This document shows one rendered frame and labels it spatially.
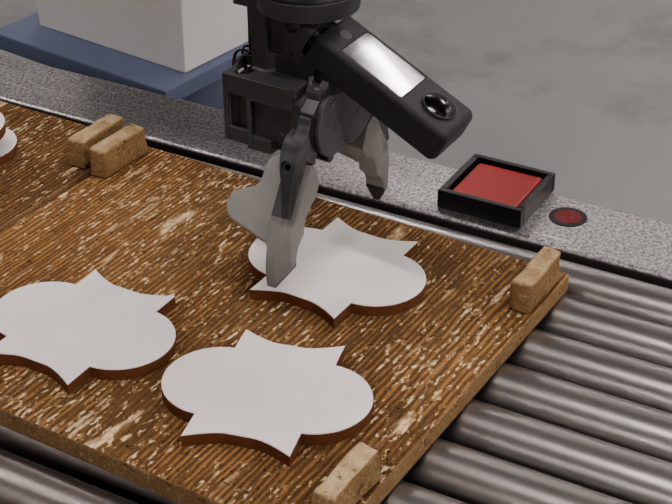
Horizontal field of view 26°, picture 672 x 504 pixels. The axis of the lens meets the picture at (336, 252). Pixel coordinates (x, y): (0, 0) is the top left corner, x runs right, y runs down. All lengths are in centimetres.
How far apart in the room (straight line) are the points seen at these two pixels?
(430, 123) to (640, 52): 291
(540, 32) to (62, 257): 291
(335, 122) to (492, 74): 268
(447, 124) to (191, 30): 64
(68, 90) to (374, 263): 47
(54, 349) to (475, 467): 30
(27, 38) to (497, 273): 77
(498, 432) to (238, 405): 17
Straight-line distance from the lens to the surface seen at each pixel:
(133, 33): 162
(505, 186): 124
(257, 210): 103
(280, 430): 93
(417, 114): 97
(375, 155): 109
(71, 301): 107
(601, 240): 120
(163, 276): 110
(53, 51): 166
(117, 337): 102
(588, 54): 384
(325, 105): 100
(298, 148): 99
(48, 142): 131
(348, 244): 112
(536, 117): 348
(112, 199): 121
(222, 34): 162
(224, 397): 96
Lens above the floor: 152
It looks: 32 degrees down
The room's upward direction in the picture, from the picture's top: straight up
